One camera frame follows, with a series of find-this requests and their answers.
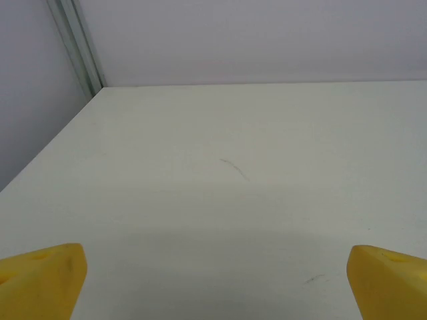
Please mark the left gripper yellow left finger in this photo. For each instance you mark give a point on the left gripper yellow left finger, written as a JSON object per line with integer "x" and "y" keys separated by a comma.
{"x": 40, "y": 283}

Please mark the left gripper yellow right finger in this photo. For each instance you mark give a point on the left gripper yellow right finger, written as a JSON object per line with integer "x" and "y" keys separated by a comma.
{"x": 390, "y": 286}

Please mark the aluminium frame post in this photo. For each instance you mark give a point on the aluminium frame post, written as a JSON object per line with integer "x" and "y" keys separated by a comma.
{"x": 77, "y": 41}

